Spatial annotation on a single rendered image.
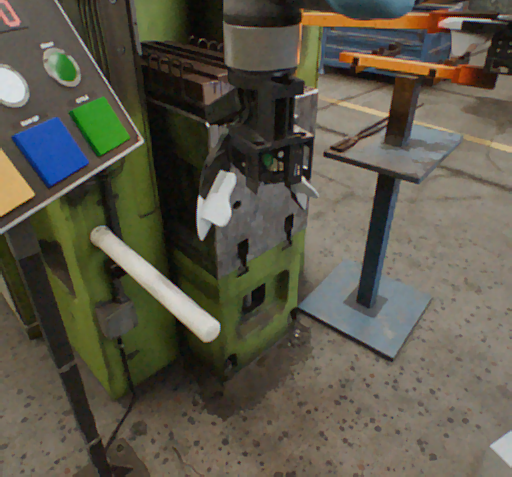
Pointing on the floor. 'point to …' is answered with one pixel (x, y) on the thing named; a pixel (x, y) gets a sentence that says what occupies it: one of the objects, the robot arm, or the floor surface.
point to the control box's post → (56, 338)
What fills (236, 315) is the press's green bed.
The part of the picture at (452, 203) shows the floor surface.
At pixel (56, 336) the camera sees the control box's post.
